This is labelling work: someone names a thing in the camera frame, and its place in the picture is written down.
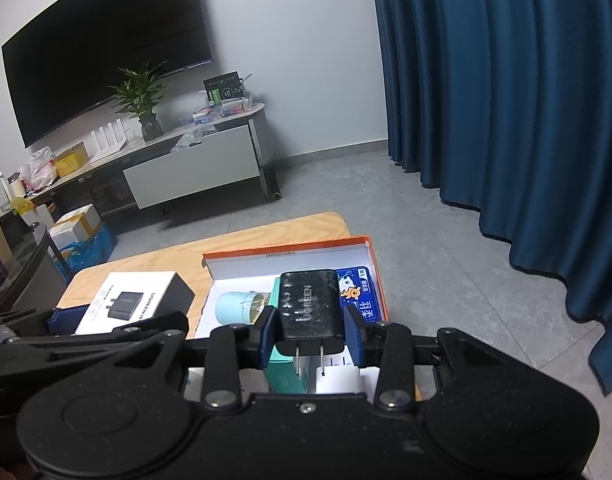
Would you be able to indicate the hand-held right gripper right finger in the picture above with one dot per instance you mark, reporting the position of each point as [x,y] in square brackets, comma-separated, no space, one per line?
[355,335]

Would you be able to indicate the white charger box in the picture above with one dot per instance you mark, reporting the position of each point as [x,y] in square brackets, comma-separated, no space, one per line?
[131,290]

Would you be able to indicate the black television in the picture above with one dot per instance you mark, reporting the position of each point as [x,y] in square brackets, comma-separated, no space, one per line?
[101,45]

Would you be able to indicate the teal cardboard box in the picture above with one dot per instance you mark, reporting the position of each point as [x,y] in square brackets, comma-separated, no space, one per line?
[286,377]

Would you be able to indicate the yellow plastic bag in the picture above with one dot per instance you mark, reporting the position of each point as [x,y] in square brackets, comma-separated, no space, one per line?
[22,205]

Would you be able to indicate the yellow box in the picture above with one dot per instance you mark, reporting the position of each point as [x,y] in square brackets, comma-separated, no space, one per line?
[71,162]

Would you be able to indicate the blue cartoon plastic box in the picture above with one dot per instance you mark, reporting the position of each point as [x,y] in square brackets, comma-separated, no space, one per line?
[358,290]

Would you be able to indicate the black tube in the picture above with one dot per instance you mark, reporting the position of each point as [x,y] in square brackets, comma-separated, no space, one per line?
[275,191]

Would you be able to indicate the white tv cabinet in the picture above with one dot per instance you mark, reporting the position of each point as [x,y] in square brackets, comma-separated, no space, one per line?
[106,190]

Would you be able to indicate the small black box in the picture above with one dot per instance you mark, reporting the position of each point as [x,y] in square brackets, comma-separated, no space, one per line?
[13,225]

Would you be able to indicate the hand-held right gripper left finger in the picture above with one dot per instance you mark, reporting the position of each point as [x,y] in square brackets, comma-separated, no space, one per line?
[267,335]

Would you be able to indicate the black wall charger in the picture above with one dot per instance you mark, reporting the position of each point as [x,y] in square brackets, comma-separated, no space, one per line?
[308,310]

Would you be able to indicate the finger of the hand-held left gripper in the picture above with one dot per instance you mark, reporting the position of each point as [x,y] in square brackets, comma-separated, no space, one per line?
[61,321]
[151,330]

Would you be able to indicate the white router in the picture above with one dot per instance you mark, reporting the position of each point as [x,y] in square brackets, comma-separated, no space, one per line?
[108,147]

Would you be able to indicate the light blue toothpick holder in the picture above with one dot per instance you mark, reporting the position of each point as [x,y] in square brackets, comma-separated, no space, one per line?
[231,307]

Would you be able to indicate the black and green box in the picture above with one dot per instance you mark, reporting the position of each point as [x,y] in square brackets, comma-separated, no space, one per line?
[225,90]

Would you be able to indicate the potted plant in dark vase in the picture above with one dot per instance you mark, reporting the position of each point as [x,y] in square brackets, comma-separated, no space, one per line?
[151,127]

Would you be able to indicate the white cube charger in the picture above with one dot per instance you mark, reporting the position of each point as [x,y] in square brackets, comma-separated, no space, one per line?
[341,380]

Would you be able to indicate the taped cardboard box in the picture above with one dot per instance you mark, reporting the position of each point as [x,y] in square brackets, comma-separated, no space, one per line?
[81,222]

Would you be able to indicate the white plastic bottle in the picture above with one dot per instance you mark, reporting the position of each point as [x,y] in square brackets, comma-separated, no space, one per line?
[8,185]

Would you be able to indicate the clear plastic bags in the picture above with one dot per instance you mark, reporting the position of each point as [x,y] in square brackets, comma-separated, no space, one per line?
[191,140]

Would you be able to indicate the blue plastic bag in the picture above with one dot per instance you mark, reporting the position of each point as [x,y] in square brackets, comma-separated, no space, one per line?
[93,250]

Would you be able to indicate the dark round glass-top table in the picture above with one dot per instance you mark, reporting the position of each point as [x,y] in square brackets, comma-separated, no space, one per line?
[31,280]

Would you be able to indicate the pile of small boxes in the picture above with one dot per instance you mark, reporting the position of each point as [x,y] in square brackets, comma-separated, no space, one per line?
[206,116]

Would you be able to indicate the blue curtain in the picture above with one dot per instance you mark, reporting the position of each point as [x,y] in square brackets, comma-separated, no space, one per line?
[511,110]

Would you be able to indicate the white plastic bag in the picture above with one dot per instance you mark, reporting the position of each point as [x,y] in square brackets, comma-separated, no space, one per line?
[38,172]

